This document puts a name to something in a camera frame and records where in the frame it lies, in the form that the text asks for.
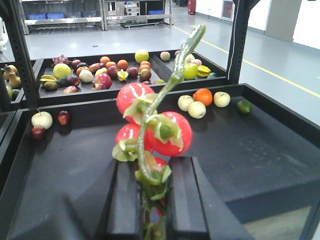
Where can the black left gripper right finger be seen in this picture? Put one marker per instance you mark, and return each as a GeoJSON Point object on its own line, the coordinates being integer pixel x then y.
{"type": "Point", "coordinates": [194, 209]}

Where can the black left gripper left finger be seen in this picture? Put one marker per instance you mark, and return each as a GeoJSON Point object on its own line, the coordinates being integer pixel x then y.
{"type": "Point", "coordinates": [109, 208]}

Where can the cherry tomato bunch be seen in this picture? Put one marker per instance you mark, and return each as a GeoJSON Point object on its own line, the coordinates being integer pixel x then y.
{"type": "Point", "coordinates": [152, 177]}

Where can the orange fruit front tray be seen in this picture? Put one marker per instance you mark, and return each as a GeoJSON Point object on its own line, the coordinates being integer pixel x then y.
{"type": "Point", "coordinates": [203, 95]}

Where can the pale yellow pear front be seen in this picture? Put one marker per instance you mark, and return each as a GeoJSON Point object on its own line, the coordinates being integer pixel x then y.
{"type": "Point", "coordinates": [197, 110]}

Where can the pale yellow pear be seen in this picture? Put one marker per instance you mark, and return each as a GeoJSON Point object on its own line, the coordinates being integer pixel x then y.
{"type": "Point", "coordinates": [184, 102]}
{"type": "Point", "coordinates": [221, 99]}
{"type": "Point", "coordinates": [197, 110]}

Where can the pale yellow pear left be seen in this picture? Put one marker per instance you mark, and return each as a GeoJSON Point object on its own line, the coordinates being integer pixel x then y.
{"type": "Point", "coordinates": [184, 102]}

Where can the pale yellow pear right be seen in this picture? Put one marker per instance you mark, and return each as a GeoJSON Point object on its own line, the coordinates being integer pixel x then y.
{"type": "Point", "coordinates": [221, 99]}

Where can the green avocado right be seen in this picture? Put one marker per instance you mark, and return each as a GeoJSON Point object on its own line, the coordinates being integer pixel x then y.
{"type": "Point", "coordinates": [244, 107]}

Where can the small red apple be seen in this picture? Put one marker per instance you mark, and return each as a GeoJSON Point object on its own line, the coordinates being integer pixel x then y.
{"type": "Point", "coordinates": [64, 118]}

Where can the dark red apple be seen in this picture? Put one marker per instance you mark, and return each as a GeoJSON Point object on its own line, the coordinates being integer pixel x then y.
{"type": "Point", "coordinates": [38, 133]}

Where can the pale apple left corner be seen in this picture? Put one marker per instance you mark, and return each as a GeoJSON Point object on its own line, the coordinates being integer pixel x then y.
{"type": "Point", "coordinates": [42, 119]}

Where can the red apple rear tray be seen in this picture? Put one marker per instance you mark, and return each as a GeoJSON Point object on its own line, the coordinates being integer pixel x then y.
{"type": "Point", "coordinates": [103, 81]}

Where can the large green apple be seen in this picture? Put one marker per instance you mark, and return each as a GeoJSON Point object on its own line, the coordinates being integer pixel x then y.
{"type": "Point", "coordinates": [191, 71]}

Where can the yellow starfruit right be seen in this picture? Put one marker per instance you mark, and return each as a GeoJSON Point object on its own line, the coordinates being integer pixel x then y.
{"type": "Point", "coordinates": [203, 71]}

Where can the yellow green pomelo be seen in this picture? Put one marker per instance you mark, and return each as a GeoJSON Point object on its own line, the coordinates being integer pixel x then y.
{"type": "Point", "coordinates": [61, 70]}

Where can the yellow green citrus back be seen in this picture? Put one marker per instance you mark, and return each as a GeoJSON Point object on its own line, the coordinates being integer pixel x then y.
{"type": "Point", "coordinates": [141, 55]}

